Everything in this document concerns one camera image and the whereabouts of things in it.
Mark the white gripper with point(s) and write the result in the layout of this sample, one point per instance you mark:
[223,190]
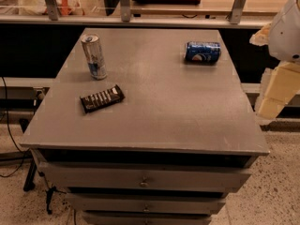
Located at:
[287,37]

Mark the blue pepsi can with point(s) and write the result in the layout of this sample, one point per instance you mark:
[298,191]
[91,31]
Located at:
[202,51]

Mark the silver red bull can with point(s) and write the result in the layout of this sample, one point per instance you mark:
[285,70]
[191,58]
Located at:
[94,56]

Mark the grey drawer cabinet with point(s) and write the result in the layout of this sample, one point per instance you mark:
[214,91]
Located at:
[175,115]

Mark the middle grey drawer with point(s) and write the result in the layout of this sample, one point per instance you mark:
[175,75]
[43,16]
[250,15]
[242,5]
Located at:
[145,204]

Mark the grey drawer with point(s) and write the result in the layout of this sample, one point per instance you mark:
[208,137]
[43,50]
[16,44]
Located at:
[145,204]
[108,218]
[207,179]

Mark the dark chocolate bar wrapper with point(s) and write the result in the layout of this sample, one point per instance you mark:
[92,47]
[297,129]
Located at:
[102,99]

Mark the top grey drawer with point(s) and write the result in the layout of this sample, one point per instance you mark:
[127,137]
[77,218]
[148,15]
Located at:
[207,179]

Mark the bottom grey drawer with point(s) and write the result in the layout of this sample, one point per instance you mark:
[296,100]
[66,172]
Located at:
[108,218]

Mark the orange white plastic bag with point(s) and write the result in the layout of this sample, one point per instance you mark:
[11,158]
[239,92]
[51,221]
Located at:
[42,7]

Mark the black stand leg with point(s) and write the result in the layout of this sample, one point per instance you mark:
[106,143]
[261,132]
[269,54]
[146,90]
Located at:
[29,181]

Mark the metal railing frame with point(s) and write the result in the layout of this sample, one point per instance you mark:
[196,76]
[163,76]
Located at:
[208,13]

